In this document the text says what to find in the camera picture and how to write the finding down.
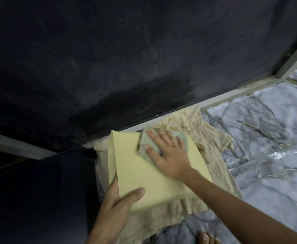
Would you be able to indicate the person's right thumb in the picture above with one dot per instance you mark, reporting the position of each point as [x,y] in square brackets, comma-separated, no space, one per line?
[152,152]

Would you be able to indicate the person's foot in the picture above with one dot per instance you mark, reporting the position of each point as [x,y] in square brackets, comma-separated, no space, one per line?
[207,238]

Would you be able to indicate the black cabinet panel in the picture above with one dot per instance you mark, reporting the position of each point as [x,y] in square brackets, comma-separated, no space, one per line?
[128,63]

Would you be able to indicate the person's right middle finger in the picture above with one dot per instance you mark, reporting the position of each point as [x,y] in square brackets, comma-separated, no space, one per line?
[168,138]

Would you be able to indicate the pale yellow plastic box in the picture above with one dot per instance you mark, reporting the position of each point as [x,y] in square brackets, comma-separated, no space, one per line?
[143,172]

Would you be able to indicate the grey-green cleaning cloth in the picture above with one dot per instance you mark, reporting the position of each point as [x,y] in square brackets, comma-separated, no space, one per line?
[144,142]

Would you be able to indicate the clear plastic sheet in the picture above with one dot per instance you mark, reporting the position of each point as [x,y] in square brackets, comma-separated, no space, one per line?
[285,154]

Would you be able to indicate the dark cabinet door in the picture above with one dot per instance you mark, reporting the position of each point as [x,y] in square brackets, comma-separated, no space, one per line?
[36,198]

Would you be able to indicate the person's right hand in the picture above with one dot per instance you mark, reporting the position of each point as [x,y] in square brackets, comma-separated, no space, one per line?
[171,160]

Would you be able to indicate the person's left forearm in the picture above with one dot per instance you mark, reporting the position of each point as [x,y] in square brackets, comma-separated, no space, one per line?
[97,237]

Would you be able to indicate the person's left thumb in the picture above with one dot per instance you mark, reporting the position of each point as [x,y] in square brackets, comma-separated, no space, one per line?
[133,195]

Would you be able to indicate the person's left hand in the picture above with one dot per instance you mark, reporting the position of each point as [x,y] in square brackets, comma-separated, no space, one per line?
[110,210]

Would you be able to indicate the person's right forearm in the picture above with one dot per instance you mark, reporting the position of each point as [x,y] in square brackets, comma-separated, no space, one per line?
[240,213]

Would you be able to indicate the stained beige cloth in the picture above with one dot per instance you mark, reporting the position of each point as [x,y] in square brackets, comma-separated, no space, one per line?
[209,139]

